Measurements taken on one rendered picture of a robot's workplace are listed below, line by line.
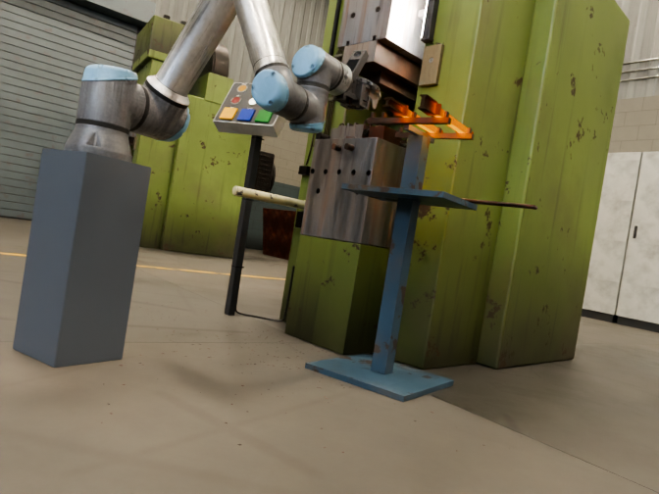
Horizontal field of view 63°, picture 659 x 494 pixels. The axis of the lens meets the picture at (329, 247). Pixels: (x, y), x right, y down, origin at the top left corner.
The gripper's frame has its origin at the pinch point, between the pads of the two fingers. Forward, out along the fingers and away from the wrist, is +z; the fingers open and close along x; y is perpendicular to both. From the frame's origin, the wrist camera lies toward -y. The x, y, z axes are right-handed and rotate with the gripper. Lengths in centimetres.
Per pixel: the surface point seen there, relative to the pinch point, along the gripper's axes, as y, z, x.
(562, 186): 3, 141, 25
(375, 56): -35, 54, -40
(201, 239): 74, 324, -448
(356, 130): -2, 54, -44
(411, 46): -46, 71, -32
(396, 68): -36, 70, -38
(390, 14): -53, 54, -35
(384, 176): 17, 54, -25
